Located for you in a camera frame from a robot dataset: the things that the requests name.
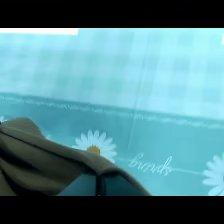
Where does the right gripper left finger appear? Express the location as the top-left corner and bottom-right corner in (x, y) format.
(57, 172), (98, 197)

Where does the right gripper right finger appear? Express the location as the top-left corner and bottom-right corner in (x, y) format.
(100, 174), (141, 197)

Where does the brown garment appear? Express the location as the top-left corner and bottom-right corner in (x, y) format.
(0, 117), (152, 197)

